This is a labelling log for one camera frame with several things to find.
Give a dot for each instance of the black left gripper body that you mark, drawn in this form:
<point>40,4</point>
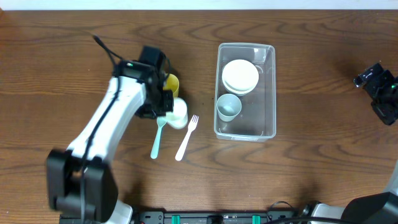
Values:
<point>163,104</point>

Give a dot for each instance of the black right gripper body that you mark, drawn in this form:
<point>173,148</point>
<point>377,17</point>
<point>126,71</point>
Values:
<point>385,92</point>

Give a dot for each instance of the mint green plastic spoon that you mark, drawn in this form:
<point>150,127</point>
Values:
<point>161,122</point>

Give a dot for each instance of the yellow plastic cup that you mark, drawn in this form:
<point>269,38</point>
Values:
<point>172,83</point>

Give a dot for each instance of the white plastic cup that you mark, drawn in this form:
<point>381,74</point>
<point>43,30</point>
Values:
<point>178,118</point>

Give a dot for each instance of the white plastic fork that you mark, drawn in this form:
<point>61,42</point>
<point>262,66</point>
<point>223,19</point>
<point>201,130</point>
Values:
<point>191,127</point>

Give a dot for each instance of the grey plastic cup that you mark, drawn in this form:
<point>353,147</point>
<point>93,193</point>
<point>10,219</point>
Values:
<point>228,106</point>

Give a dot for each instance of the grey plastic bowl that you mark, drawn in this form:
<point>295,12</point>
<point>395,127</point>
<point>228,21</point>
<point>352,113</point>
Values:
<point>239,93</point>

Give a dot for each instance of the white plastic bowl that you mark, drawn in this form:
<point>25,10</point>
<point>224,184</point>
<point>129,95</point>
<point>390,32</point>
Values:
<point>240,75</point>

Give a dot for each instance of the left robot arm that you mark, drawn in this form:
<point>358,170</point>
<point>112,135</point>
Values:
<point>79,179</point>

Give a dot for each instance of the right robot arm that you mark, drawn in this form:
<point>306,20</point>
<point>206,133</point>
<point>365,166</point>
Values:
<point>378,208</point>

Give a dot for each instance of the clear plastic container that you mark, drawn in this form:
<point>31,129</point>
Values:
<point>257,119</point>

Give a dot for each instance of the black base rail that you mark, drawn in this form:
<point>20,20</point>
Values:
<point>210,218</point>

